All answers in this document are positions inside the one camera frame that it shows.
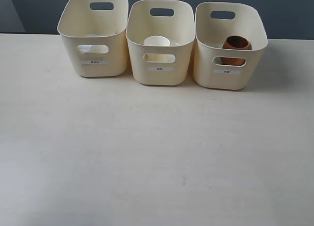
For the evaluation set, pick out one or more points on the white paper cup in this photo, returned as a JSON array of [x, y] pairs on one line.
[[159, 41]]

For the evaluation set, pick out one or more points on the clear plastic bottle white cap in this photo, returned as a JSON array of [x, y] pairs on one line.
[[88, 49]]

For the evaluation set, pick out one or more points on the brown wooden cup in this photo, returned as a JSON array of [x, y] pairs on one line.
[[235, 43]]

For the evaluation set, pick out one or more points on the cream bin middle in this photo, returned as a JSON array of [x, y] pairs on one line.
[[172, 19]]

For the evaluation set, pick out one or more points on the cream bin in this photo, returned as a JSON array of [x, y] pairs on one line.
[[214, 23], [96, 22], [172, 19]]

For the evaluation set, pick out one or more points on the cream bin right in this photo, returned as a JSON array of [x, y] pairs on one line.
[[214, 23]]

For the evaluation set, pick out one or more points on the cream bin left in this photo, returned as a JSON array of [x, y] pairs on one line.
[[96, 22]]

